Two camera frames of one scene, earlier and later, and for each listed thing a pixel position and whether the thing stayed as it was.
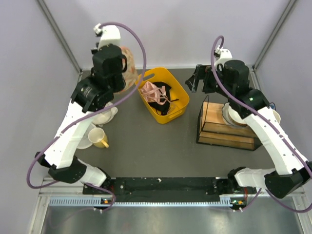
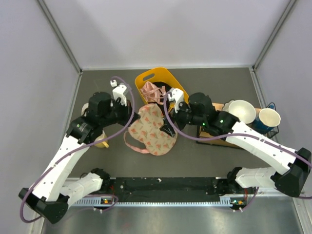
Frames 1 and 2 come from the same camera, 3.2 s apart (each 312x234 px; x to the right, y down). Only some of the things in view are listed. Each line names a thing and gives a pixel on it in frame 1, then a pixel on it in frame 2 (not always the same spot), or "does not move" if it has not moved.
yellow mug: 98,137 does not move
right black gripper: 200,71 -> 167,127
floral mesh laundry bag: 130,73 -> 146,129
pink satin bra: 153,94 does not move
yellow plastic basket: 177,91 does not move
